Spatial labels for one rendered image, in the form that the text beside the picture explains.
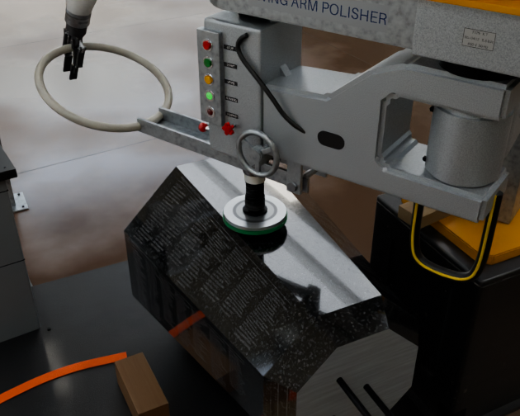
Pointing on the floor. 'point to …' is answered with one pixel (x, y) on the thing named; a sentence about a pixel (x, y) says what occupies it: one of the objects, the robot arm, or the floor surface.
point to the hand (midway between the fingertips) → (70, 68)
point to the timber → (140, 387)
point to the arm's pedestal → (4, 271)
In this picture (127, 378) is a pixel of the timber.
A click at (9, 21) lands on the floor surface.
